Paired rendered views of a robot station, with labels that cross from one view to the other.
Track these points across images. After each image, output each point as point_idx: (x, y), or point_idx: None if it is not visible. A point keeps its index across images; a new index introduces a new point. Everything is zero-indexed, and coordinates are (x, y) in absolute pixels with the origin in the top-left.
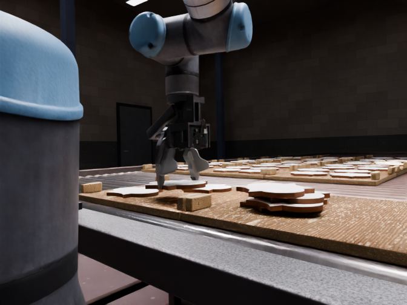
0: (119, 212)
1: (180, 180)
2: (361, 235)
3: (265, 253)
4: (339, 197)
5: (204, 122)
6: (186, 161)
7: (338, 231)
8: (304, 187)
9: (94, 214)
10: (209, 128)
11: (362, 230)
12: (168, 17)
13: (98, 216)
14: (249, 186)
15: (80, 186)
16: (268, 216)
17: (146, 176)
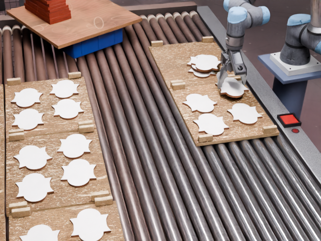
0: (260, 104)
1: (156, 176)
2: (213, 50)
3: None
4: (164, 67)
5: (225, 51)
6: (225, 78)
7: (215, 53)
8: (198, 57)
9: (272, 107)
10: (221, 54)
11: (208, 51)
12: (254, 6)
13: (270, 103)
14: (212, 66)
15: (270, 200)
16: (218, 65)
17: (164, 239)
